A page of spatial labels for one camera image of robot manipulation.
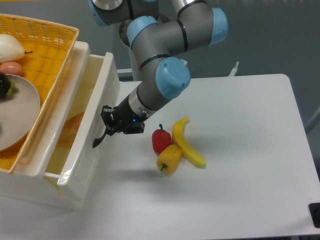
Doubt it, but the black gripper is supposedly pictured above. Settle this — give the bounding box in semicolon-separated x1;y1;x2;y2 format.
100;96;147;136

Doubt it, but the white top drawer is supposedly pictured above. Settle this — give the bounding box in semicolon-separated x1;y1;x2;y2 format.
43;52;120;209

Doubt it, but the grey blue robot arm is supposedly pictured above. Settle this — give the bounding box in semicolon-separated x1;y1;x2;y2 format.
88;0;229;136

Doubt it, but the white drawer cabinet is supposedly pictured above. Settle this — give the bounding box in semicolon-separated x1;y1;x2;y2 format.
0;41;90;208

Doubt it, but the red bell pepper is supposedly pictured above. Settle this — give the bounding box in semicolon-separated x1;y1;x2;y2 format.
151;123;172;154

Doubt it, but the croissant bread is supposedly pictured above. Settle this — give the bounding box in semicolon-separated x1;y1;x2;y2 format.
62;111;85;136

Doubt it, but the yellow banana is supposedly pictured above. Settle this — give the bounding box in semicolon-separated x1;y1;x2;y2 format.
172;116;207;169

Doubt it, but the yellow bell pepper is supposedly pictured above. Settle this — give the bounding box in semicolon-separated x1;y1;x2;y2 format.
156;144;183;176

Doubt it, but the grey plate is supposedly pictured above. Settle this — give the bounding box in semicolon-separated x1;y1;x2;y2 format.
0;74;41;150

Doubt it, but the yellow wicker basket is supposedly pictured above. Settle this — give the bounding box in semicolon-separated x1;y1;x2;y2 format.
0;13;79;174

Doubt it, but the dark purple eggplant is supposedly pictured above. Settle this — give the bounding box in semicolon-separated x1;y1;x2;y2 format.
0;72;19;99

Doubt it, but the pink egg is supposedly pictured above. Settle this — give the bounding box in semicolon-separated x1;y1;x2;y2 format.
0;61;24;77

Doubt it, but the white pear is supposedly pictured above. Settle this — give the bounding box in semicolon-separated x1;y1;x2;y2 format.
0;34;33;63

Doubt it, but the black corner object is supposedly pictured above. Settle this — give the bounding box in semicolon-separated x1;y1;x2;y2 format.
308;202;320;229

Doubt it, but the black top drawer handle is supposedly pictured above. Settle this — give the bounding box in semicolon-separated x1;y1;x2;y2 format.
92;127;109;148

